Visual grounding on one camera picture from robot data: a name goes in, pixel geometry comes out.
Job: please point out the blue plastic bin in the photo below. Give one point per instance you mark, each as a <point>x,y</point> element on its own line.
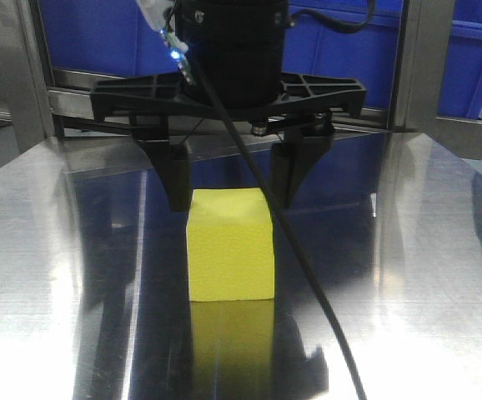
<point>368,55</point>
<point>461,90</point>
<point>110,37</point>

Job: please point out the stainless steel shelf rack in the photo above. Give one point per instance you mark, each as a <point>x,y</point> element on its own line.
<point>37,99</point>

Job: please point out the blue plastic bin middle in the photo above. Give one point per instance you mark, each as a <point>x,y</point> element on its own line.
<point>368,55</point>

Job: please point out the yellow foam block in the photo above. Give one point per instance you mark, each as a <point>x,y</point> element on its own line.
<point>230,244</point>

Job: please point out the blue plastic bin left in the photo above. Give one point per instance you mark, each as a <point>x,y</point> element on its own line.
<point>110,37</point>

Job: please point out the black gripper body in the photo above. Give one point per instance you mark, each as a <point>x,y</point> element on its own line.
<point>303,106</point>

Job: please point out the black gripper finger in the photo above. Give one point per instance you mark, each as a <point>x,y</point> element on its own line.
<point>292,159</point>
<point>171,163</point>

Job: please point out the blue plastic bin right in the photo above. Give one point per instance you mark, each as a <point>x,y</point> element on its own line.
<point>461,90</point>

